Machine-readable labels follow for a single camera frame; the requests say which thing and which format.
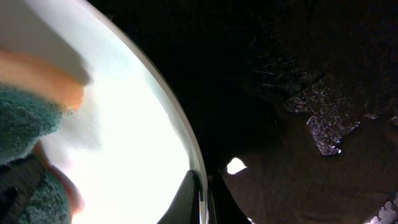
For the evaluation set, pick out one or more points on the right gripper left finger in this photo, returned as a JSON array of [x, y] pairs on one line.
[[185, 207]]

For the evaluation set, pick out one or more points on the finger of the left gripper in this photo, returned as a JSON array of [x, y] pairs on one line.
[[18, 184]]

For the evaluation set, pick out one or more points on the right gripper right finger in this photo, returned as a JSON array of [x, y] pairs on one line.
[[222, 206]]

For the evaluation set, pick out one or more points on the light blue plate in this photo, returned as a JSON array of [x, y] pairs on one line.
[[129, 145]]

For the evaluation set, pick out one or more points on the green yellow sponge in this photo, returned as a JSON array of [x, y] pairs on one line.
[[35, 97]]

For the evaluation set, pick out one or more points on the black round tray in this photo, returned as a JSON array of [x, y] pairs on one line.
[[293, 103]]

